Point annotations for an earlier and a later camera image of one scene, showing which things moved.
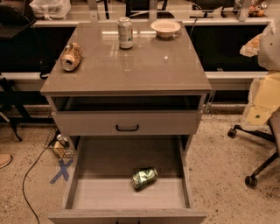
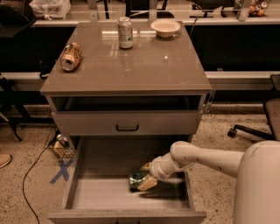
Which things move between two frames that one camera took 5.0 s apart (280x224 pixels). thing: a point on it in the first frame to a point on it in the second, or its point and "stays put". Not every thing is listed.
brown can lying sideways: (72, 56) stays put
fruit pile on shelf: (257, 10) stays put
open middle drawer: (128, 179) stays put
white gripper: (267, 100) to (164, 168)
